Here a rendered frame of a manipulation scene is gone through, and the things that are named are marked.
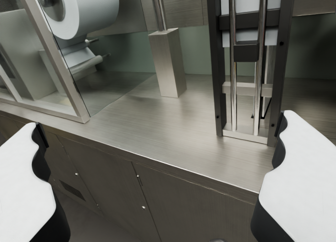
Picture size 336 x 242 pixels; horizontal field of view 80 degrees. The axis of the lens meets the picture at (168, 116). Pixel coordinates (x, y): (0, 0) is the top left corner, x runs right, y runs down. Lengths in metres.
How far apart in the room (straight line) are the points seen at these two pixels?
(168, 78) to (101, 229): 1.18
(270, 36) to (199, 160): 0.34
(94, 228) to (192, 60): 1.31
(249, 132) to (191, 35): 0.62
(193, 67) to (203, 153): 0.62
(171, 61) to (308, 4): 0.51
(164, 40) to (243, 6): 0.38
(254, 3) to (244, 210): 0.49
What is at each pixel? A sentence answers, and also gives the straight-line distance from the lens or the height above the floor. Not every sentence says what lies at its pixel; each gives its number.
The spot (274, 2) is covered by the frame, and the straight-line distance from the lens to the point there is 0.50.
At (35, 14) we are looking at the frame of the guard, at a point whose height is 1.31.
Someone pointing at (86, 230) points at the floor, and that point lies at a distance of 1.72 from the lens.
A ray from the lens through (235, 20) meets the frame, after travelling 0.50.
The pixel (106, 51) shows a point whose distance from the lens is 0.97.
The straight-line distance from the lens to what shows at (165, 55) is 0.83.
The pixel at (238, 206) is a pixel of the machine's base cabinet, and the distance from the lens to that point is 0.61.
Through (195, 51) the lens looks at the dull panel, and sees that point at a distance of 1.07.
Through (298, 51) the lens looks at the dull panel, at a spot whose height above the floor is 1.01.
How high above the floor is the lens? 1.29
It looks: 31 degrees down
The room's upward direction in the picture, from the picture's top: 12 degrees counter-clockwise
